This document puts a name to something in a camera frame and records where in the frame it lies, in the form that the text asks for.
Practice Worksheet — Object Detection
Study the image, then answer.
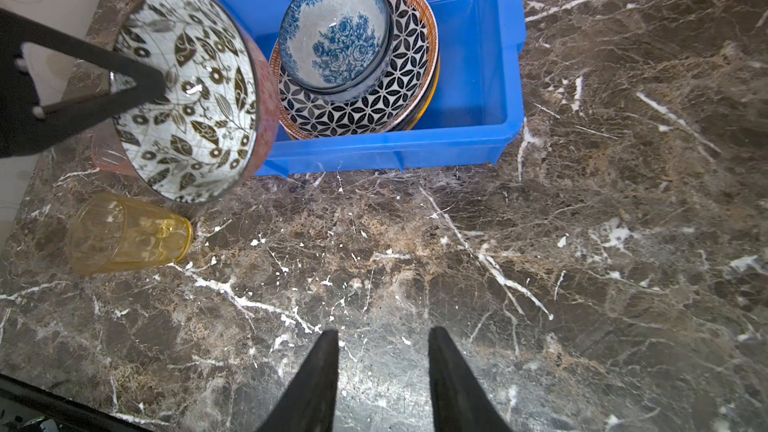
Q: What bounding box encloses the geometric pattern brown rimmed plate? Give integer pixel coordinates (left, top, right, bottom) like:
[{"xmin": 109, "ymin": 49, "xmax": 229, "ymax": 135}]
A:
[{"xmin": 270, "ymin": 0, "xmax": 439, "ymax": 140}]

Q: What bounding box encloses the pink transparent cup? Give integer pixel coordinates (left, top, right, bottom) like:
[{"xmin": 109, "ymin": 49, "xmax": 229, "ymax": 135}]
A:
[{"xmin": 90, "ymin": 120, "xmax": 139, "ymax": 178}]

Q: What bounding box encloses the blue plastic bin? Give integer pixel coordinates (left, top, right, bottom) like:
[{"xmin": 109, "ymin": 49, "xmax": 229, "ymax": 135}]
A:
[{"xmin": 217, "ymin": 0, "xmax": 526, "ymax": 177}]

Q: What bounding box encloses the yellow transparent cup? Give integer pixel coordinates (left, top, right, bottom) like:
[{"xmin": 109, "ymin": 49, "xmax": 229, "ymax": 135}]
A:
[{"xmin": 66, "ymin": 192, "xmax": 193, "ymax": 276}]

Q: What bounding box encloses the brown leaf pattern bowl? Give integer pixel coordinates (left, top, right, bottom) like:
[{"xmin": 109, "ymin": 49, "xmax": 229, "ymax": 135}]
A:
[{"xmin": 113, "ymin": 0, "xmax": 282, "ymax": 204}]

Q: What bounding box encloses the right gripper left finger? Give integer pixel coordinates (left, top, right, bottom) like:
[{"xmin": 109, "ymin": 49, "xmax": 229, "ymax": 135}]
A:
[{"xmin": 257, "ymin": 330, "xmax": 339, "ymax": 432}]

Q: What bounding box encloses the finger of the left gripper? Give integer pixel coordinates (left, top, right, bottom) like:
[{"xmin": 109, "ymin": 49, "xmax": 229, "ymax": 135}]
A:
[
  {"xmin": 1, "ymin": 9, "xmax": 165, "ymax": 93},
  {"xmin": 1, "ymin": 80, "xmax": 165, "ymax": 158}
]

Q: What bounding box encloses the yellow rimmed polka dot plate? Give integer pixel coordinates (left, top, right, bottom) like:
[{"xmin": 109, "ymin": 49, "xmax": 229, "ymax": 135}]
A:
[{"xmin": 392, "ymin": 59, "xmax": 441, "ymax": 131}]

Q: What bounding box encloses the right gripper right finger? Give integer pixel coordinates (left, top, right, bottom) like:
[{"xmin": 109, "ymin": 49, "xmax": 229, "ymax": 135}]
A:
[{"xmin": 428, "ymin": 326, "xmax": 511, "ymax": 432}]

